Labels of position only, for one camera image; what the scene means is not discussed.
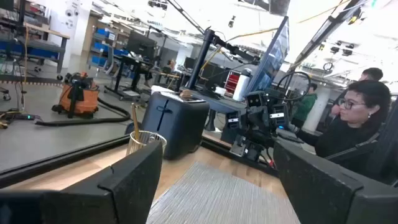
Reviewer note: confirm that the orange shop vacuum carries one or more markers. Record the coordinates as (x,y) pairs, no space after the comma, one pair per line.
(84,99)

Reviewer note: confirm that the shelf with blue bins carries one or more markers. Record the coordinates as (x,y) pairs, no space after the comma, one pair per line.
(101,46)

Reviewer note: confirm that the large tilted monitor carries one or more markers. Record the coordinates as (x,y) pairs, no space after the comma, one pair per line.
(270,59)

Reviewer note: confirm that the black monitor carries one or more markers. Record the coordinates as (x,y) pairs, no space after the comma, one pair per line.
(141,45)

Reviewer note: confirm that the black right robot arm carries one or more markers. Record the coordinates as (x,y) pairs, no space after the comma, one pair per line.
(255,143)

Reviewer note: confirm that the glass jar with stick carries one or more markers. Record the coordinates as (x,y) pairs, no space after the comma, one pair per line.
(136,146)

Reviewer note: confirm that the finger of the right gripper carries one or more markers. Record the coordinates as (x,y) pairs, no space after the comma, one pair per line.
(233,123)
(280,119)

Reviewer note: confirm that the white cylinder roll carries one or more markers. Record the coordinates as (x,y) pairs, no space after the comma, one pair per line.
(241,87)

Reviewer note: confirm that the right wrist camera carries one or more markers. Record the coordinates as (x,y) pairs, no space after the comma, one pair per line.
(255,99)

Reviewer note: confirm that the person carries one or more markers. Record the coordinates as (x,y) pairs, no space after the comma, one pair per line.
(348,140)
(371,74)
(304,105)
(169,66)

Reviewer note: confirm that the black rig frame beam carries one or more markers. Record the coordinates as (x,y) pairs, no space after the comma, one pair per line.
(323,32)

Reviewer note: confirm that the black standing desk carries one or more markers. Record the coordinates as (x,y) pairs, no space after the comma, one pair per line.
(119,74)

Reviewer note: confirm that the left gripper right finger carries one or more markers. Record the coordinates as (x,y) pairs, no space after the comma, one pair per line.
(326,199)

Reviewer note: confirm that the toast slice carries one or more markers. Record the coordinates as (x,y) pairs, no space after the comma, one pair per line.
(186,95)

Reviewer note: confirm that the red drawer unit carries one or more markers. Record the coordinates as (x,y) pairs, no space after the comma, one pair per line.
(231,82)

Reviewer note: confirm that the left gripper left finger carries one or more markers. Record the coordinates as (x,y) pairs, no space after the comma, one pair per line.
(93,205)

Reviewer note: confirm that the black table edge rail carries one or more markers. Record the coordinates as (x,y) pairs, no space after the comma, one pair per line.
(62,160)

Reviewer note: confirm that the grey desk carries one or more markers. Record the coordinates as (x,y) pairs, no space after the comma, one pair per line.
(224,104)

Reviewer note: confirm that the black power strip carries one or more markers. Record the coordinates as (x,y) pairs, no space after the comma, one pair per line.
(28,117)

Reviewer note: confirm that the wooden utensil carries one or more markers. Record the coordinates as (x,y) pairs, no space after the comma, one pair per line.
(135,121)

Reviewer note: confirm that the wooden top workbench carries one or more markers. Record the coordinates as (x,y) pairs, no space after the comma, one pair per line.
(46,46)

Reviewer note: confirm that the grey woven placemat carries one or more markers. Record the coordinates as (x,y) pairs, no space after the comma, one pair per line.
(217,199)

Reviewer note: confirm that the black toaster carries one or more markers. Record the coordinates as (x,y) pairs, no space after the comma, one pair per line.
(180,127)

